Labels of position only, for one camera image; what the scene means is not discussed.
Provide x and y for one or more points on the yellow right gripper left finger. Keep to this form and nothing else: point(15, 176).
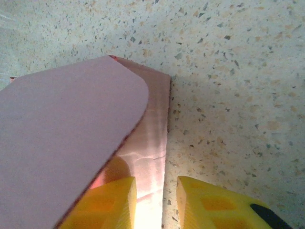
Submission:
point(107, 205)

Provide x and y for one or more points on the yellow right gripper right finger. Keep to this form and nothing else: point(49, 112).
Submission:
point(214, 207)

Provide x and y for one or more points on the pink paper box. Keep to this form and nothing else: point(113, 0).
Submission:
point(71, 119)

